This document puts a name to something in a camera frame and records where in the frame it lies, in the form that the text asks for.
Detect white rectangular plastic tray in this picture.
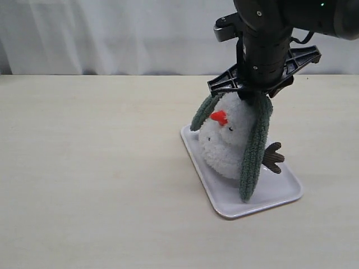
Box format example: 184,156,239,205
180,124,303,220

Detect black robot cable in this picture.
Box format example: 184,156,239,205
290,30,315,45

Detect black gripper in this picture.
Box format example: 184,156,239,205
207,27,321,98

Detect white plush snowman toy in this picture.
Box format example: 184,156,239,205
197,94,286,180

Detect white curtain backdrop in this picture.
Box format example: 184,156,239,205
0,0,359,76

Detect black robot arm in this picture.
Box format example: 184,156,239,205
208,1,358,99

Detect green knitted scarf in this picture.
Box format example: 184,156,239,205
190,94,273,203

